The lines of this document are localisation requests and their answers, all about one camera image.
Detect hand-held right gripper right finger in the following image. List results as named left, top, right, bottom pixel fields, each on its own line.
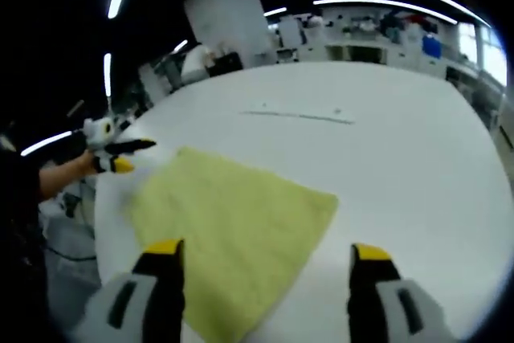
left=347, top=243, right=457, bottom=343

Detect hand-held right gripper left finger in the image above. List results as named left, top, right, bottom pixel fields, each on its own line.
left=71, top=238, right=187, bottom=343

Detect yellow garment blue grey sleeves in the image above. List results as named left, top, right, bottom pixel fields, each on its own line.
left=128, top=146, right=341, bottom=343

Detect person's left hand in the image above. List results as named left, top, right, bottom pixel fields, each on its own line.
left=77, top=149, right=99, bottom=178

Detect black cabinet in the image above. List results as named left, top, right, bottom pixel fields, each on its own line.
left=208, top=51, right=244, bottom=78

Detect white square pillar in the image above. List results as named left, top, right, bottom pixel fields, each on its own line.
left=183, top=0, right=275, bottom=71

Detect white workbench row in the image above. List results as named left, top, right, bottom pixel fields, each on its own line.
left=276, top=37, right=475, bottom=79

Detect blue storage box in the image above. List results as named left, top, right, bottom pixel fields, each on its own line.
left=421, top=34, right=443, bottom=59

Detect black cable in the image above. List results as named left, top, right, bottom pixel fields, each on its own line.
left=43, top=247, right=98, bottom=263

